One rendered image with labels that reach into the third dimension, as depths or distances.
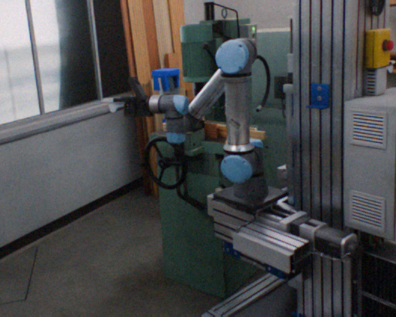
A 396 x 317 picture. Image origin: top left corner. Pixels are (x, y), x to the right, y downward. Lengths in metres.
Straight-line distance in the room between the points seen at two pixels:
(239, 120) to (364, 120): 0.43
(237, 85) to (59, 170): 2.27
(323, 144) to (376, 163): 0.24
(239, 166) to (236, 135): 0.12
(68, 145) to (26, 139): 0.39
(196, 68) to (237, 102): 0.87
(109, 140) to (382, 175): 2.77
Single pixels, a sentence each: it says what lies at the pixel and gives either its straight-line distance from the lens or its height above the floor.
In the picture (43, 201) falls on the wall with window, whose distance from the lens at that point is 3.74.
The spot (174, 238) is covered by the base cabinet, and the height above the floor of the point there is 0.28.
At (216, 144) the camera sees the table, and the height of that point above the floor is 0.89.
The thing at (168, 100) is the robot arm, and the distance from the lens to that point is 1.89.
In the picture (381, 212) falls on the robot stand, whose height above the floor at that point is 0.86.
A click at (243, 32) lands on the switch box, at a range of 2.83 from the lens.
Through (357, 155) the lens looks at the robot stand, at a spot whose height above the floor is 1.04.
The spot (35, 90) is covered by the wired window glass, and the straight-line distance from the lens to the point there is 3.67.
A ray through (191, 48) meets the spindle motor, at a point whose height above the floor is 1.38.
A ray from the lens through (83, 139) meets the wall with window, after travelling 3.92.
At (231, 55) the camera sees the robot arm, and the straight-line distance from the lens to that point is 1.73.
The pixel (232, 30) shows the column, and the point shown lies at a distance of 2.78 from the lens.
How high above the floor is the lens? 1.57
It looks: 12 degrees down
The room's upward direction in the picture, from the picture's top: 4 degrees counter-clockwise
